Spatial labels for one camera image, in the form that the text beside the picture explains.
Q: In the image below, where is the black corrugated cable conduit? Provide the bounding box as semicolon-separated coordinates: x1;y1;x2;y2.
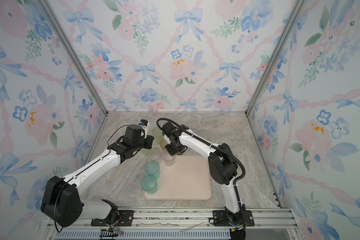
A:
156;117;247;187

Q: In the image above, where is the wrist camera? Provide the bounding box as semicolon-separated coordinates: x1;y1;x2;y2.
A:
139;119;149;135
161;135;168;148

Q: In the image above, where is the aluminium corner post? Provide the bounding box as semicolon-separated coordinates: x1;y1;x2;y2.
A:
246;0;307;118
36;0;108;116

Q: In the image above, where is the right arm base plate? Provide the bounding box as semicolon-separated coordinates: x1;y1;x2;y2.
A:
210;210;255;228

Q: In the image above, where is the left aluminium corner post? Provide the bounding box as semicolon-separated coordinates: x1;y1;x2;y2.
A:
36;0;108;116

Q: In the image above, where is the right aluminium corner post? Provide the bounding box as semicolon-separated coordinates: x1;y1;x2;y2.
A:
246;0;307;118

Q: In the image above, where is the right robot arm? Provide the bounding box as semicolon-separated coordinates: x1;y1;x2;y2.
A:
157;118;246;226

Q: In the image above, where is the small green cup left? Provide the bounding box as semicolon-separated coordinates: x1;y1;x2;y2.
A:
140;149;150;157

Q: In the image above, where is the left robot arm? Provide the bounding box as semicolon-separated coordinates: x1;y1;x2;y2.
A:
41;120;154;228

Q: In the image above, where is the beige rectangular tray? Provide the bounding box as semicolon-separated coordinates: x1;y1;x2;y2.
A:
143;155;212;201

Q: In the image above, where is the yellow cup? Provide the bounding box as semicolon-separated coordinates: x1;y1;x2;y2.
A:
160;139;168;151

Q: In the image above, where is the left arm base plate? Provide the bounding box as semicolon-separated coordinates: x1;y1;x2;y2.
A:
91;210;134;227

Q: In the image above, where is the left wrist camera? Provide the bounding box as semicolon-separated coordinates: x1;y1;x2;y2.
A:
139;119;149;135

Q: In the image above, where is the teal cup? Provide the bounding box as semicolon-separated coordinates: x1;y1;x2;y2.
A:
145;161;161;179
141;175;158;195

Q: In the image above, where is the tall light green cup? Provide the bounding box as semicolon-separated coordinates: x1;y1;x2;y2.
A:
152;127;163;143

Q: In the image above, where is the clear cup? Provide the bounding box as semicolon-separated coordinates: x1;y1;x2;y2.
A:
162;152;176;167
148;148;162;163
190;129;201;136

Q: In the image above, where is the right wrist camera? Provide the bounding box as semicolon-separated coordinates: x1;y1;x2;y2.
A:
161;135;168;148

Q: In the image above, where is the aluminium frame rail base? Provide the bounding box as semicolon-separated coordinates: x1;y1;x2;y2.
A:
41;208;303;240

